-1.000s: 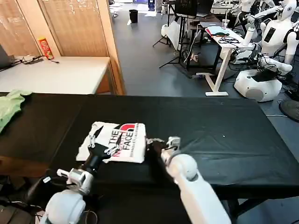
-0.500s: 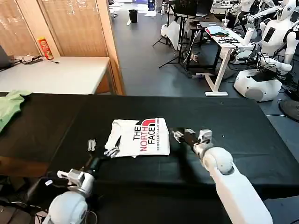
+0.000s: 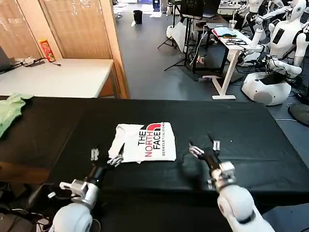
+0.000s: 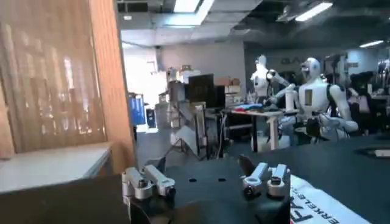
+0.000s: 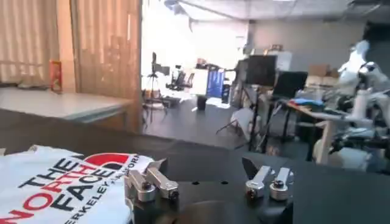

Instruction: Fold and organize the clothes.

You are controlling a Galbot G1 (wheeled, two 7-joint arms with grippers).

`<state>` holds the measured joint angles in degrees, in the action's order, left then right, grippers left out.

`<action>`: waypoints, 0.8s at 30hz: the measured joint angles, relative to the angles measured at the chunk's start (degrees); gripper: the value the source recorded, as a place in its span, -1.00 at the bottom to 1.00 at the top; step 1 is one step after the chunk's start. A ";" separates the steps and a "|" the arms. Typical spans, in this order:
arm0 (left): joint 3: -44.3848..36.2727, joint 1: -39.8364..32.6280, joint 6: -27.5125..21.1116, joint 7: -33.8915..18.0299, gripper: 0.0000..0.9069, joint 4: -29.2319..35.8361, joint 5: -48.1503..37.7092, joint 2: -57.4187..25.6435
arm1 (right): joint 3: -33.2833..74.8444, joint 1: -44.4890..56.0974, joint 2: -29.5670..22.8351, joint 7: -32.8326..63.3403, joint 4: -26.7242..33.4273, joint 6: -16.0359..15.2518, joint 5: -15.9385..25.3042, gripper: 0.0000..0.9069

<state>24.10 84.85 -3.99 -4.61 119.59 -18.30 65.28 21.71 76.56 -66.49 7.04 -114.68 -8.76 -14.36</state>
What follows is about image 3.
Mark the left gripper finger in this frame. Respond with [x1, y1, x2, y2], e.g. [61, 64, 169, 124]
[106, 143, 126, 168]
[90, 144, 101, 167]

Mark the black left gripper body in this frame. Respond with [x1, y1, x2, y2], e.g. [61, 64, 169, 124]
[87, 162, 109, 186]

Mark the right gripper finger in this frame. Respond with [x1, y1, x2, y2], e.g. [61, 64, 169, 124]
[188, 141, 208, 160]
[207, 132, 222, 158]

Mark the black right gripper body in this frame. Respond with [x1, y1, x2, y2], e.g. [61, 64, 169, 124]
[203, 151, 221, 173]

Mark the white printed t-shirt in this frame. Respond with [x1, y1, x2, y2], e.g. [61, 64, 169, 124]
[108, 122, 177, 164]

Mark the black table cloth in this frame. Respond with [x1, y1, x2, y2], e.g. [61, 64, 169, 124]
[0, 96, 309, 232]

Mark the white side table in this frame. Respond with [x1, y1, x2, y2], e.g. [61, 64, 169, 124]
[0, 58, 115, 99]

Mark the black desk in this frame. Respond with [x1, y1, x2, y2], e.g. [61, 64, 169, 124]
[192, 21, 230, 74]

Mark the green cloth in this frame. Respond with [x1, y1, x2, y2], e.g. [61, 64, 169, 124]
[0, 93, 34, 140]

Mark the white desk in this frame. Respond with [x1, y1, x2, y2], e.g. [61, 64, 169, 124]
[202, 28, 263, 101]

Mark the black power strip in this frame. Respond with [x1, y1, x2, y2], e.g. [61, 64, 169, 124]
[24, 59, 46, 68]

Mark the black tripod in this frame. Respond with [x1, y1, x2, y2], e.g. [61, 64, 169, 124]
[157, 33, 180, 50]

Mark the red chips can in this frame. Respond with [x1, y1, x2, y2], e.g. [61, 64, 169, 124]
[38, 39, 57, 63]

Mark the stack of coloured clothes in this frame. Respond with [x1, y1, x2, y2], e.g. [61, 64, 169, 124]
[212, 27, 239, 39]

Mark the white humanoid robot with base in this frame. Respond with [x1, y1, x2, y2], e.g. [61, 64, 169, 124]
[241, 0, 309, 107]

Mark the white reflector board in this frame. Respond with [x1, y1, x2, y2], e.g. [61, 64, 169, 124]
[172, 21, 188, 53]

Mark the grey laptop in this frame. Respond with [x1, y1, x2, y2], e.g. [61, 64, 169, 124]
[206, 22, 229, 29]

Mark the clear cup with straw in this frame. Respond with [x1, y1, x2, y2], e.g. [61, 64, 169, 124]
[228, 12, 239, 31]

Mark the wooden partition with blinds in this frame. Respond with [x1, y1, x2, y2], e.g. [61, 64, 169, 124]
[0, 0, 130, 99]

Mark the dark laptop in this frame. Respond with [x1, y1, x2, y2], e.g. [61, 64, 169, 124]
[0, 46, 15, 73]

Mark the black monitor on stand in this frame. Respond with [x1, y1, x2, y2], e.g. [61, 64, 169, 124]
[164, 0, 208, 80]

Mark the black trash bin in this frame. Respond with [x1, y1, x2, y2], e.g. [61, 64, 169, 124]
[133, 10, 143, 25]

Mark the black cable bundle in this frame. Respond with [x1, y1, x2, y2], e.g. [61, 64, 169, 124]
[225, 38, 248, 46]

